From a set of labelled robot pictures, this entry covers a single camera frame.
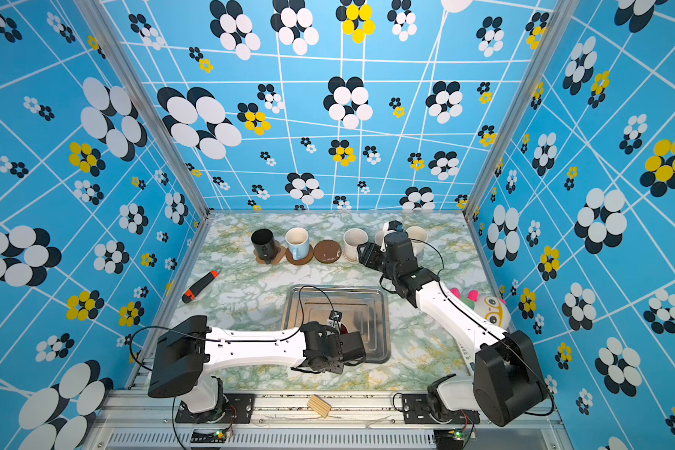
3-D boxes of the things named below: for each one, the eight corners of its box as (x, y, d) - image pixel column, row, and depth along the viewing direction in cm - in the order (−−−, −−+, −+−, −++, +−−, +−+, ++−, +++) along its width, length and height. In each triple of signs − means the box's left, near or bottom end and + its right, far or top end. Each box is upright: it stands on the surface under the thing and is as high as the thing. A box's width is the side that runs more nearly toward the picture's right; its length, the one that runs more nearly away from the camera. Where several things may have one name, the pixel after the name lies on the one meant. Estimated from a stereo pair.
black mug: (254, 267, 104) (247, 251, 96) (260, 245, 111) (253, 228, 103) (275, 267, 104) (269, 251, 96) (279, 245, 111) (274, 228, 103)
